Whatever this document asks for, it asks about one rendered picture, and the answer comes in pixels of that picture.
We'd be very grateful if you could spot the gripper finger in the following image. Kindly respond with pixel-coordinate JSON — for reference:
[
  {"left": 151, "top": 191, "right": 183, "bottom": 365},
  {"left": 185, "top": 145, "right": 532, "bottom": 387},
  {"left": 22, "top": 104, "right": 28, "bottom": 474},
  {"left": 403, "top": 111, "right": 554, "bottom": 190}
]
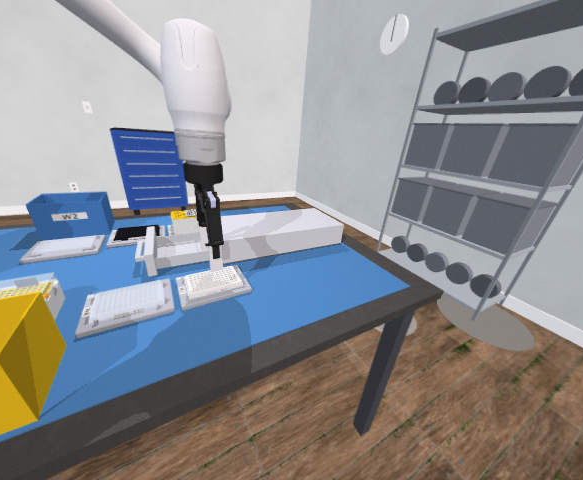
[
  {"left": 194, "top": 184, "right": 208, "bottom": 251},
  {"left": 197, "top": 191, "right": 224, "bottom": 272}
]

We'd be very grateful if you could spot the blue bench mat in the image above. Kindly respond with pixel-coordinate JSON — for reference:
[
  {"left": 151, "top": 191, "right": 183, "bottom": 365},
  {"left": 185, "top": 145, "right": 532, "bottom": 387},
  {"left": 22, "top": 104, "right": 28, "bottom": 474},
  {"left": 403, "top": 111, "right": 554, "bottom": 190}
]
[{"left": 0, "top": 227, "right": 410, "bottom": 442}]

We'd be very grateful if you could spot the black multi-well plate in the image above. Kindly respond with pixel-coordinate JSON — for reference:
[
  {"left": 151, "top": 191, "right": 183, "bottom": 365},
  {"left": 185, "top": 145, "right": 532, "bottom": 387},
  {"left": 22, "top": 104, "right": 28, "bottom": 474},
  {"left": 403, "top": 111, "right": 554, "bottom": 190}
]
[{"left": 114, "top": 225, "right": 160, "bottom": 241}]

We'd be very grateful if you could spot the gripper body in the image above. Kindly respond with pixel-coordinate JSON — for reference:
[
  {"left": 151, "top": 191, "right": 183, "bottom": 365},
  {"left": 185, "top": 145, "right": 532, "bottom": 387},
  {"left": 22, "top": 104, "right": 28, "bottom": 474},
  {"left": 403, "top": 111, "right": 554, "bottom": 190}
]
[{"left": 183, "top": 162, "right": 223, "bottom": 209}]

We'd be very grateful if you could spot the blue open-top bin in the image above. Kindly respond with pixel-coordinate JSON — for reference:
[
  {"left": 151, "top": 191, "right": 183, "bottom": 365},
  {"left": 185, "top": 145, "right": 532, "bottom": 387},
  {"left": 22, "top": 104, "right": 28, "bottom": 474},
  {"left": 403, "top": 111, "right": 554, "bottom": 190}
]
[{"left": 25, "top": 192, "right": 115, "bottom": 241}]

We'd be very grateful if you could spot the yellow open-top bin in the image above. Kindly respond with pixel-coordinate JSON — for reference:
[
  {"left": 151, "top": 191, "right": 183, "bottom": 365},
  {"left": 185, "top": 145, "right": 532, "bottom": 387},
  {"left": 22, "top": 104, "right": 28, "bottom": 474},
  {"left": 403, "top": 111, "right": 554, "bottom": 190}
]
[{"left": 0, "top": 292, "right": 66, "bottom": 435}]

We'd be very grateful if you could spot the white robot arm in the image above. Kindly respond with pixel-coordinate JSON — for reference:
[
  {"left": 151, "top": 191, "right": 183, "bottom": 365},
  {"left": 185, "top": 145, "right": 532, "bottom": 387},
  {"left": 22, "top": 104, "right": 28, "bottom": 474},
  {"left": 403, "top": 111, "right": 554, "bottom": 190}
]
[{"left": 55, "top": 0, "right": 231, "bottom": 166}]

